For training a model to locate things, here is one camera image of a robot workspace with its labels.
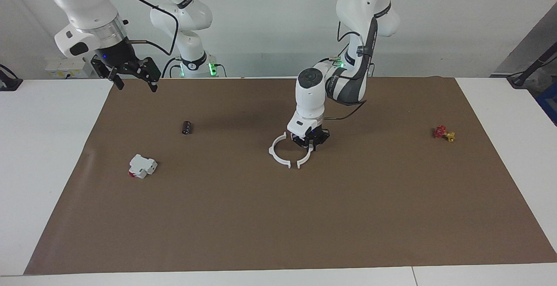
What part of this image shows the white half pipe clamp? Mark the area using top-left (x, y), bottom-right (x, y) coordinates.
top-left (297, 143), bottom-right (315, 169)
top-left (268, 132), bottom-right (292, 169)

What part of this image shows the brown paper table mat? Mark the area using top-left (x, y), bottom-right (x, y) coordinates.
top-left (24, 76), bottom-right (557, 275)

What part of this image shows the white circuit breaker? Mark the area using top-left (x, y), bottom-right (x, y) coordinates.
top-left (129, 154), bottom-right (158, 179)

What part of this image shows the black stand foot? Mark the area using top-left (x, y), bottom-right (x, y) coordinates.
top-left (0, 64), bottom-right (23, 91)

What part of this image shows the red handwheel yellow valve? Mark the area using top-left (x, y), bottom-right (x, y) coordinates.
top-left (433, 125), bottom-right (456, 143)

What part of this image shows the black tripod stand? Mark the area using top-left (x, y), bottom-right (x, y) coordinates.
top-left (507, 41), bottom-right (557, 89)

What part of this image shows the blue box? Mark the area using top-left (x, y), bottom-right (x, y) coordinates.
top-left (536, 81), bottom-right (557, 126)

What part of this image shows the black base cable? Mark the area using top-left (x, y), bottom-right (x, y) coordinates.
top-left (161, 57), bottom-right (181, 79)

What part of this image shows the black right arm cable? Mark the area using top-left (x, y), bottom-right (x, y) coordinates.
top-left (126, 0), bottom-right (180, 57)

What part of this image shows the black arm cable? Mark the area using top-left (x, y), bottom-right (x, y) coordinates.
top-left (325, 20), bottom-right (374, 121)
top-left (126, 0), bottom-right (180, 57)

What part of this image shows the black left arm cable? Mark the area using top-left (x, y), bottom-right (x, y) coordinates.
top-left (325, 20), bottom-right (374, 121)

